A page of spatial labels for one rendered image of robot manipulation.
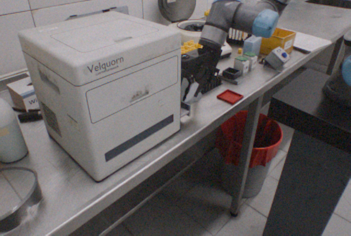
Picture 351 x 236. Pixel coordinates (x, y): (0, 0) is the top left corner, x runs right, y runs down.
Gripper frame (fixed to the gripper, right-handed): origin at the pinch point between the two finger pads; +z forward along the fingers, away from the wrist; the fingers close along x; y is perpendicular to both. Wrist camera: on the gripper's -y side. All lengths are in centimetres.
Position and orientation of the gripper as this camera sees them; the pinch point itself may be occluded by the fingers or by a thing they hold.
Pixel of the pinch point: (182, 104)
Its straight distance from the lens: 82.4
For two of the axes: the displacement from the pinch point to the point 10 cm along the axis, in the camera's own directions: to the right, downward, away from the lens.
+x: -7.1, -3.7, 5.9
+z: -3.5, 9.2, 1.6
